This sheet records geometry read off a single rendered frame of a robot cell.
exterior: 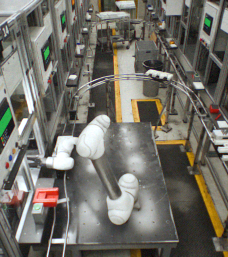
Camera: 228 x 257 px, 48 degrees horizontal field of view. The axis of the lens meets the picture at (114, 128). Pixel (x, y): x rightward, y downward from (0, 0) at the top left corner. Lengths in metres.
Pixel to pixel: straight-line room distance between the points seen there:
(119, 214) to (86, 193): 0.51
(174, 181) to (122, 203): 1.56
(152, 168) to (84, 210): 0.75
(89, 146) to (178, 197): 1.86
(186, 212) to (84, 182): 1.25
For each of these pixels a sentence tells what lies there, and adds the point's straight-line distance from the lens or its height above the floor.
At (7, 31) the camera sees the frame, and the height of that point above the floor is 2.00.
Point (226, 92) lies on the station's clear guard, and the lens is 2.95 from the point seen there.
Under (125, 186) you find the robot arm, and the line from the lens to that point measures 1.97.
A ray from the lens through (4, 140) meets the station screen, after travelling 1.46.
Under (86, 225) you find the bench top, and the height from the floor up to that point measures 0.68.
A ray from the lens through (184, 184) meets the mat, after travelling 3.30.
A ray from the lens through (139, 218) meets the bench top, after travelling 2.11.
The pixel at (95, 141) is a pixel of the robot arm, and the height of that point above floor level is 1.45.
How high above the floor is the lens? 2.41
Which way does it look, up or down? 36 degrees down
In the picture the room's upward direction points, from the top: 1 degrees counter-clockwise
